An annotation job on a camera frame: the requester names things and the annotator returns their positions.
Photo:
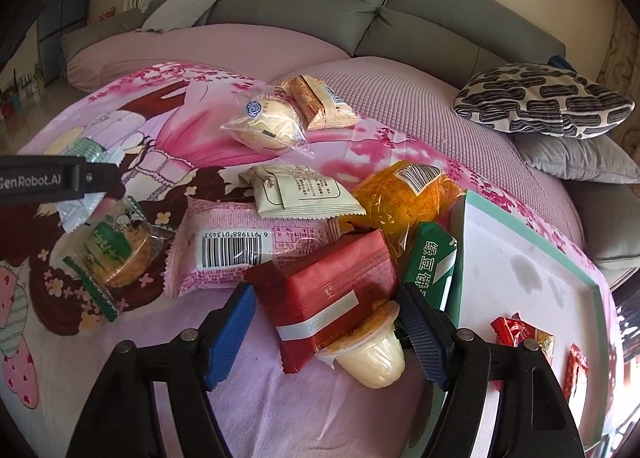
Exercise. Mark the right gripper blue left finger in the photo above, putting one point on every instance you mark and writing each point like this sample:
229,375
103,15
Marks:
224,331

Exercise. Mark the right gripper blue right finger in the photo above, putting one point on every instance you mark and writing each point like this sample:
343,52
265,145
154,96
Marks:
429,337

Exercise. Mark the yellow pudding cup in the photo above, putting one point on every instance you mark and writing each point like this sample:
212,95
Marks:
372,353

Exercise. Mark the green biscuit pack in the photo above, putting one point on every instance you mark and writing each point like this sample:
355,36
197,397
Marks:
431,263

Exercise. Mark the pink snack pack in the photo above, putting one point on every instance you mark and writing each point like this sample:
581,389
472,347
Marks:
217,242

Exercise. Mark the red snack pack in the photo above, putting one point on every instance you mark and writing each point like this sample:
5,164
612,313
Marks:
317,299

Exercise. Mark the clear green cookie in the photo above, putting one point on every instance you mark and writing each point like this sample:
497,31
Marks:
113,251

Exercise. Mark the green silver snack pack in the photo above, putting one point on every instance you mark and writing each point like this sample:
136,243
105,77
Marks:
99,174

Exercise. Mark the red cartoon snack bag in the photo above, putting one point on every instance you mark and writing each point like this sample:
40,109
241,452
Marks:
512,331

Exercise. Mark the teal white cardboard tray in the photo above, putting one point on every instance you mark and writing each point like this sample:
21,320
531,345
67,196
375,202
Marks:
509,402

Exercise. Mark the cream wrapped snack pack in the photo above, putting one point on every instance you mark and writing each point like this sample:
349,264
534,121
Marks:
299,193

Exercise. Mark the red patterned wafer pack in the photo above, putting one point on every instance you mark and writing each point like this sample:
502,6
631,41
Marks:
576,374

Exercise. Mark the orange snack bag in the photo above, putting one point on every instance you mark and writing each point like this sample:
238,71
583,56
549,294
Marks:
398,198

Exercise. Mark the dark cabinet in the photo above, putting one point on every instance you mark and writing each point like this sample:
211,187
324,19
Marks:
58,18

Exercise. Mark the clear wrapped round bun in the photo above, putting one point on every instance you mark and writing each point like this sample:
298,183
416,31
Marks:
268,122

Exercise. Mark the orange beige snack pack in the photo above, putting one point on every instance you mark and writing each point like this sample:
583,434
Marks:
321,108

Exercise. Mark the light grey cushion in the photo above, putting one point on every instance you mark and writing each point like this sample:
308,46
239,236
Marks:
177,14

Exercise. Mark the pink sofa cover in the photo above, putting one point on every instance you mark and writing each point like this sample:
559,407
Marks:
400,96

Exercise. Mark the grey throw pillow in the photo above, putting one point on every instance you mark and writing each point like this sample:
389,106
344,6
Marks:
598,159

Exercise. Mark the black white patterned pillow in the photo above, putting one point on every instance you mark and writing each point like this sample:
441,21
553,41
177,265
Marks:
540,99

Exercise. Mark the grey sofa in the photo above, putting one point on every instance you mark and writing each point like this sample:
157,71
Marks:
451,40

